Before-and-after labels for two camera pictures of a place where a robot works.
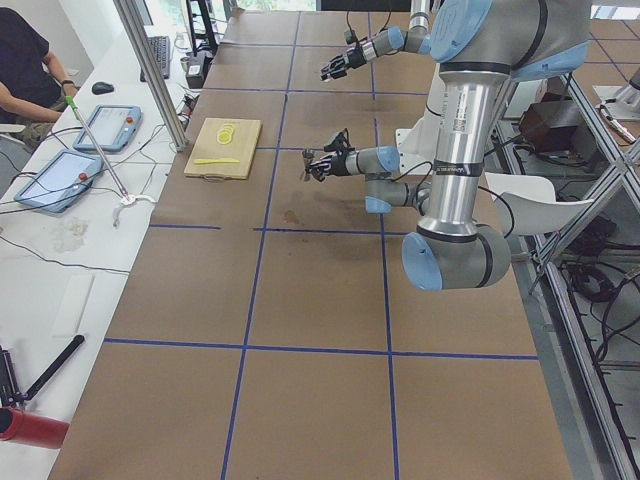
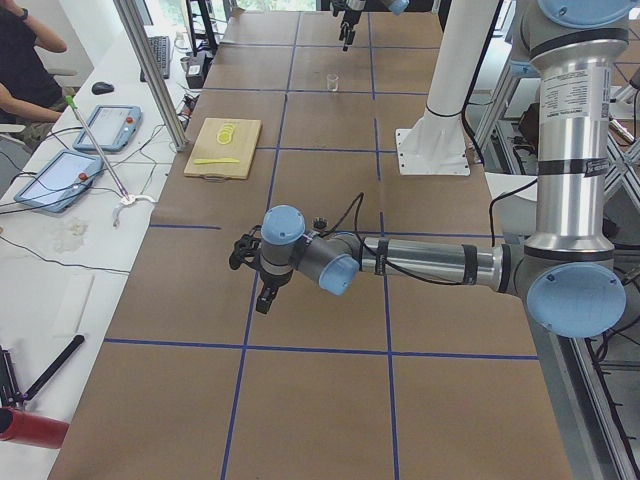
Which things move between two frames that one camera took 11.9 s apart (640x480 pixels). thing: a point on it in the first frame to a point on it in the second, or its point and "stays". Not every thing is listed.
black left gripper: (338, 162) to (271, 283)
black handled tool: (53, 368) stays
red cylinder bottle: (33, 429) stays
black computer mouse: (102, 87) stays
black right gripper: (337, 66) to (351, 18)
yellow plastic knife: (215, 160) stays
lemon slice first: (223, 137) stays
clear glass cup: (325, 74) to (332, 81)
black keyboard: (161, 46) stays
